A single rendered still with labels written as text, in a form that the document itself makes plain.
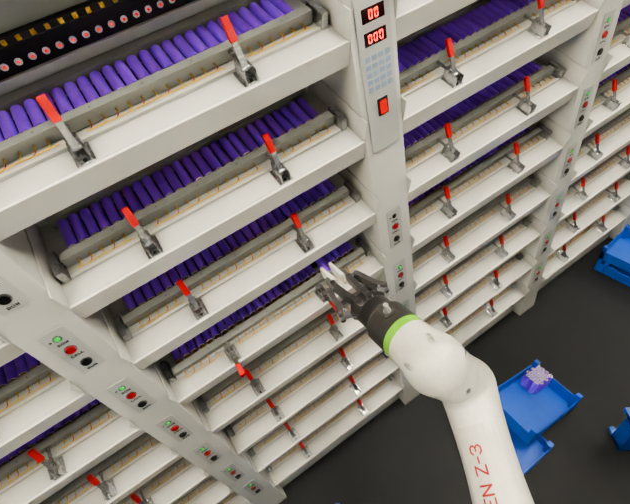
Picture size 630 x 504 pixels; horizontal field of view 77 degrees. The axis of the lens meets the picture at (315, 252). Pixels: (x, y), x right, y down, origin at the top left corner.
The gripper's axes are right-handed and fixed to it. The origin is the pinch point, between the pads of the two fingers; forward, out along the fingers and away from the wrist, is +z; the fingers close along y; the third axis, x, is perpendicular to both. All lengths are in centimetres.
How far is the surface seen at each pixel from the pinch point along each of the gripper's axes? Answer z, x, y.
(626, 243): 13, 93, -148
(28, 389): 4, -14, 64
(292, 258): -0.3, -10.6, 7.5
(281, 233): 4.5, -14.8, 6.3
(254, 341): 4.4, 7.6, 23.9
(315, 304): 3.8, 7.9, 6.2
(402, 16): -9, -47, -26
